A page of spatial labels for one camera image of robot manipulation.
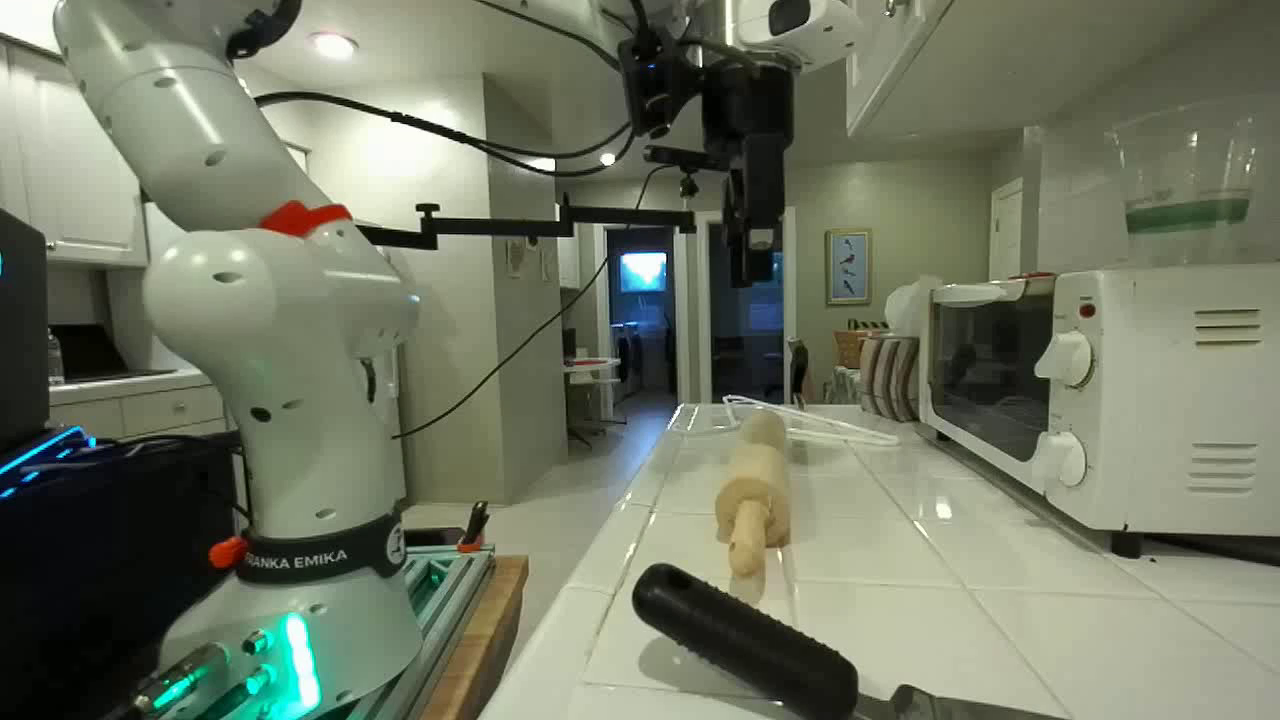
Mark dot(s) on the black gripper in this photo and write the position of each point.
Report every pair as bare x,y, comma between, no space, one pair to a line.
748,127

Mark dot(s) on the clear cup with green band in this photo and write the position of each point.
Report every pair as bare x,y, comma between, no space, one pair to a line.
1185,215

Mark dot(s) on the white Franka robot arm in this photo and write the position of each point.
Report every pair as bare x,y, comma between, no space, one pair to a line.
295,373

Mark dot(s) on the white toaster oven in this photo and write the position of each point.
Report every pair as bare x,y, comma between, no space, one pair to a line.
1160,400

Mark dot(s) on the glowing television screen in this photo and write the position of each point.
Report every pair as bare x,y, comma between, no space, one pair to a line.
643,271

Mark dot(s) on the wooden rolling pin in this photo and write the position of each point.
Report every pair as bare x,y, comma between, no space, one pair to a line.
753,499

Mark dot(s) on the white door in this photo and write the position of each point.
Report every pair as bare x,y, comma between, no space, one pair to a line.
1006,229

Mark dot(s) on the small orange grey card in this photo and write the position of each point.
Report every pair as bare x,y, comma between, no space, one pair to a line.
1036,280

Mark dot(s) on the round ceiling light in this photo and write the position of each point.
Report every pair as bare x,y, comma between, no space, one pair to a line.
333,44

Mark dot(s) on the wooden board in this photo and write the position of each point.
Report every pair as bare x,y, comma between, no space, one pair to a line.
474,643

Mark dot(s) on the black case with blue light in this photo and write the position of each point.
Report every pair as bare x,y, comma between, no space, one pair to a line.
106,562

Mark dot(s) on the black monitor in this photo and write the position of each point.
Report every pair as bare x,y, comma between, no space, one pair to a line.
20,325

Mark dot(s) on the framed wall picture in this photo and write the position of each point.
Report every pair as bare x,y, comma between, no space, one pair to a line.
848,264

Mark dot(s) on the black camera on mount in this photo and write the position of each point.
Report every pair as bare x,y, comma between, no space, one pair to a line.
683,157

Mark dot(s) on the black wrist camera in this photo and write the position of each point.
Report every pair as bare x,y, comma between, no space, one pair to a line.
660,81

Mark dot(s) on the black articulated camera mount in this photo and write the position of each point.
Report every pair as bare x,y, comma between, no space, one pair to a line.
523,226

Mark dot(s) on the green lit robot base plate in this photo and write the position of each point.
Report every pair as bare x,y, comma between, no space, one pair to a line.
286,665

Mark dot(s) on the white wall cabinets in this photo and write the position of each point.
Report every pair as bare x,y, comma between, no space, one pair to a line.
61,175

